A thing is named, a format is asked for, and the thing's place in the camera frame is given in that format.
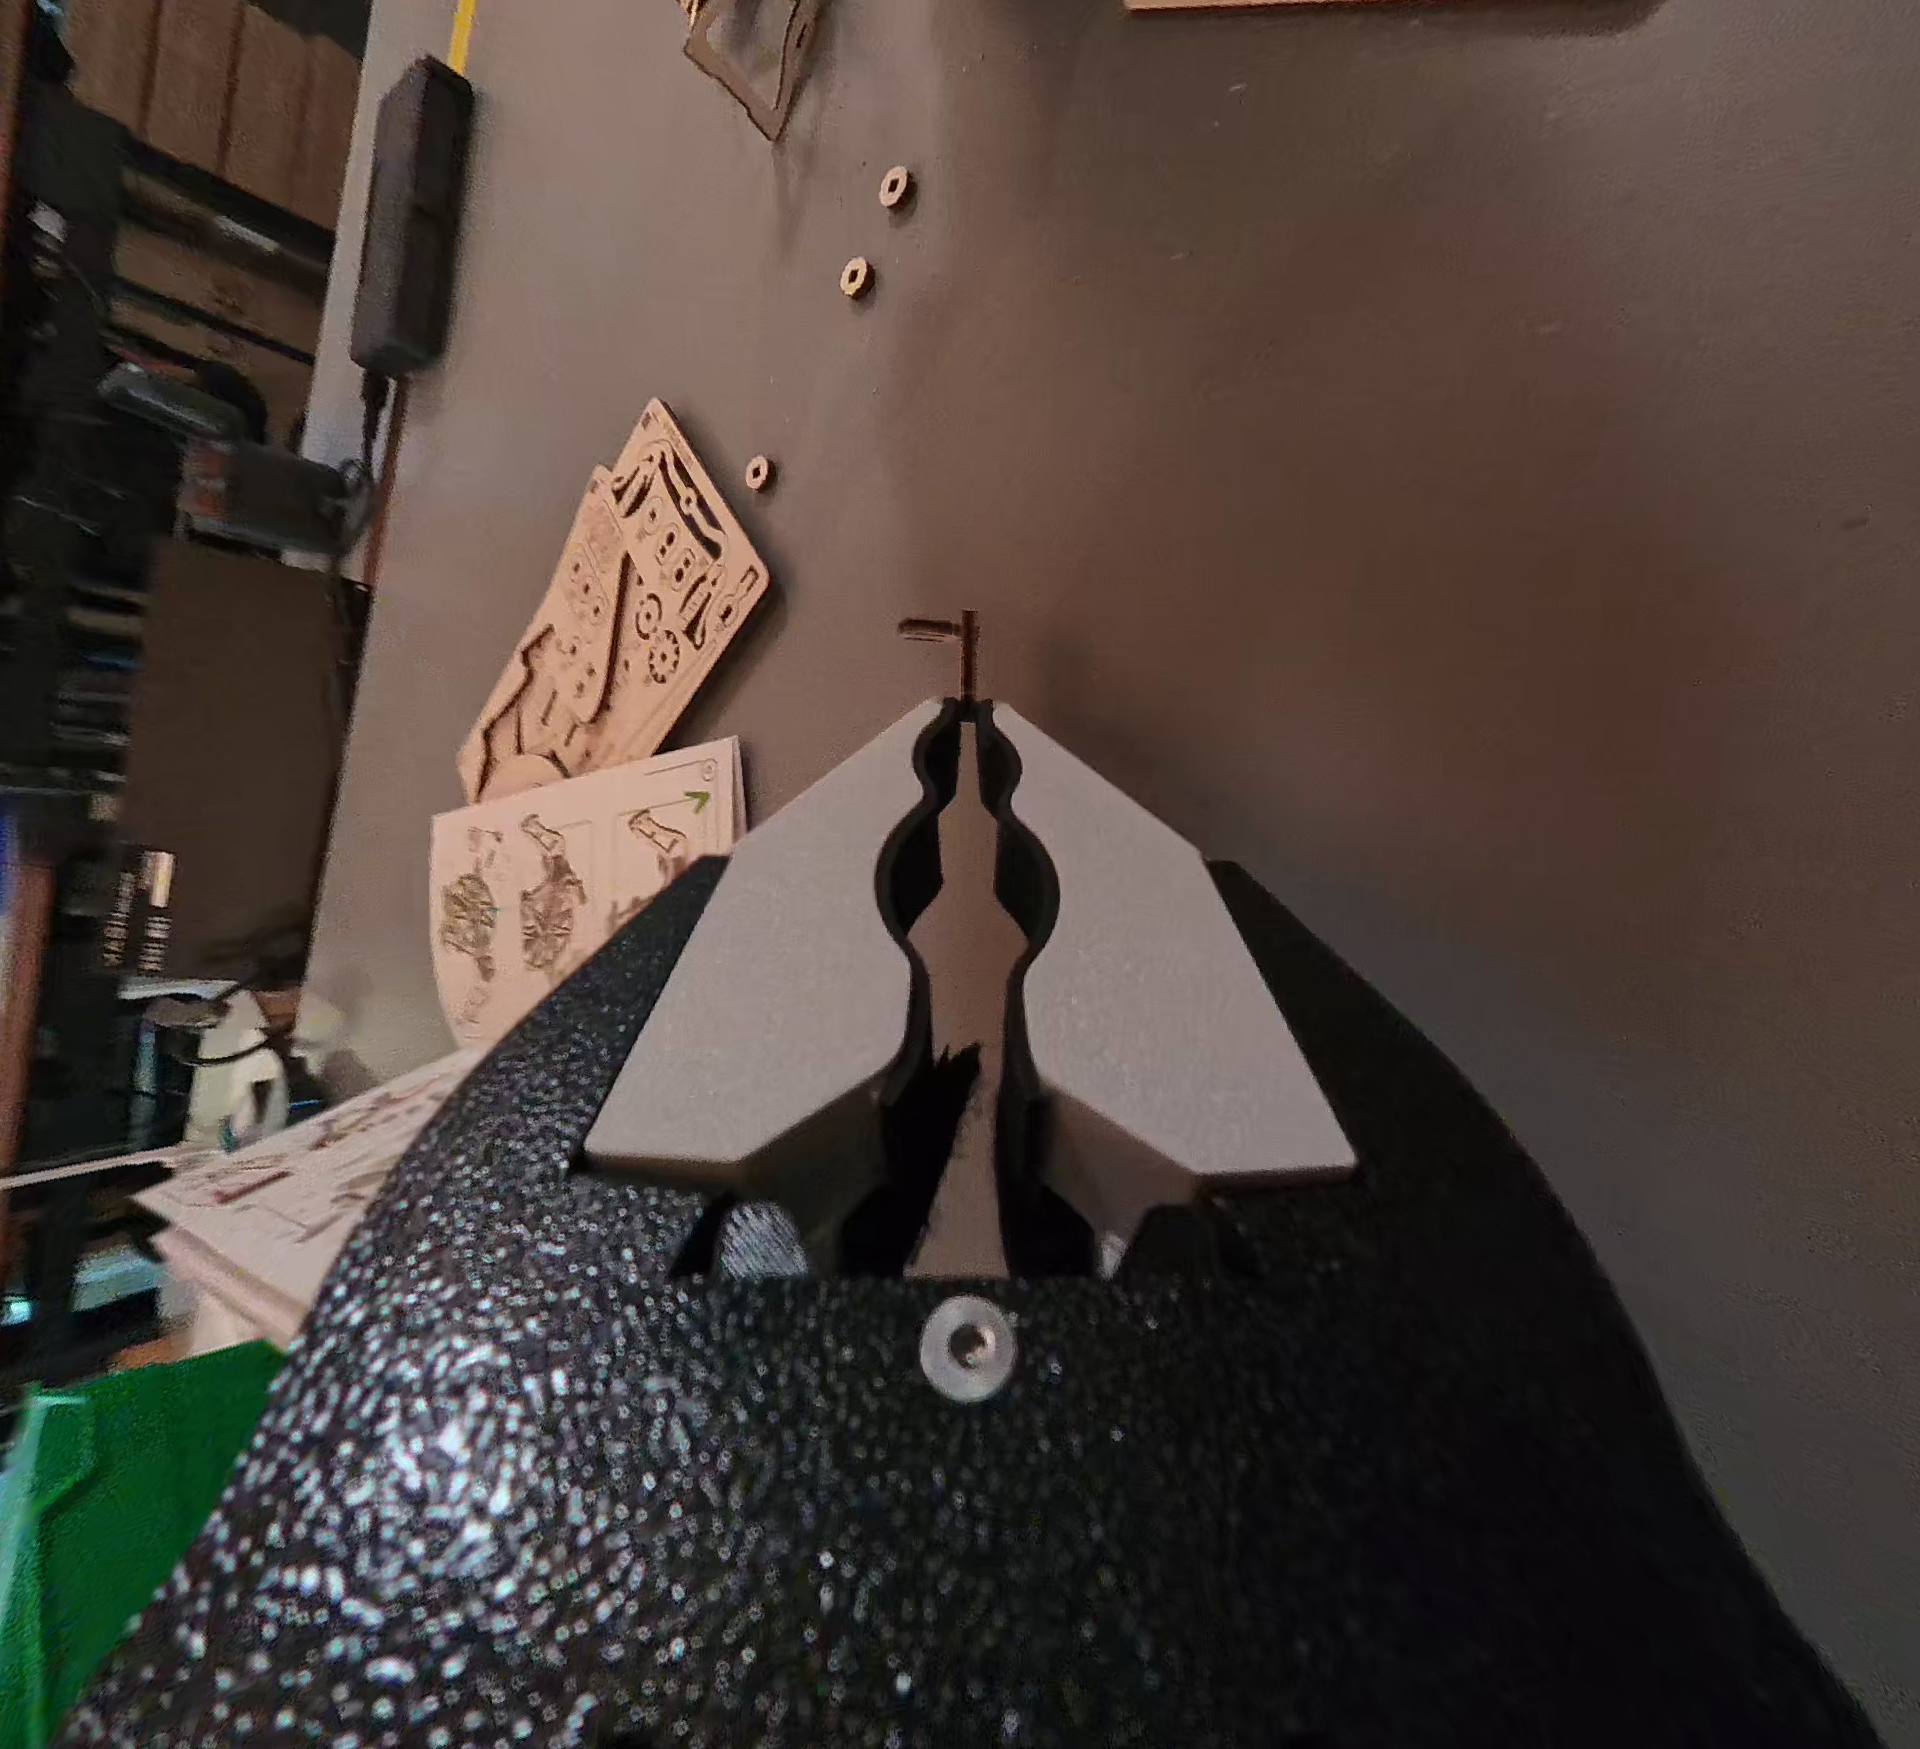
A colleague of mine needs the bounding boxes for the wooden parts sheet with gears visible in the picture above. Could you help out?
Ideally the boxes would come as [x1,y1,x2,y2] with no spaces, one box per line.
[589,400,772,785]

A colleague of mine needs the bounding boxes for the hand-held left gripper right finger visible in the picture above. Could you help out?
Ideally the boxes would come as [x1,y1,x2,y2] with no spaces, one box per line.
[974,697,1361,1279]

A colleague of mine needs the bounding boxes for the green plastic bin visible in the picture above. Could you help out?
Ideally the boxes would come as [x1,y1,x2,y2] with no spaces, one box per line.
[0,1343,287,1749]

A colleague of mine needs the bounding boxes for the wooden link with pin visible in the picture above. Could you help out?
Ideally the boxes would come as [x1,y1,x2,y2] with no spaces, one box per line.
[896,610,988,704]

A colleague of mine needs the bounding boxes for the assembly instruction booklet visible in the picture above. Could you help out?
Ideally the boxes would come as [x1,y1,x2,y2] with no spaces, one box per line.
[131,735,749,1349]

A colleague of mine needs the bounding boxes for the wooden parts sheet with slots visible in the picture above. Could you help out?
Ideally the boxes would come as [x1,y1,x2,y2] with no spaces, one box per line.
[455,467,633,807]

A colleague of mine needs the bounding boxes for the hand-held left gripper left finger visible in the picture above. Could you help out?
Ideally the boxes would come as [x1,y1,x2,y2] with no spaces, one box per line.
[582,697,964,1278]

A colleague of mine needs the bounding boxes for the black power adapter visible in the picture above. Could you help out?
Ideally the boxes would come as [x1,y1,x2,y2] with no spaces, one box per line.
[349,51,476,374]

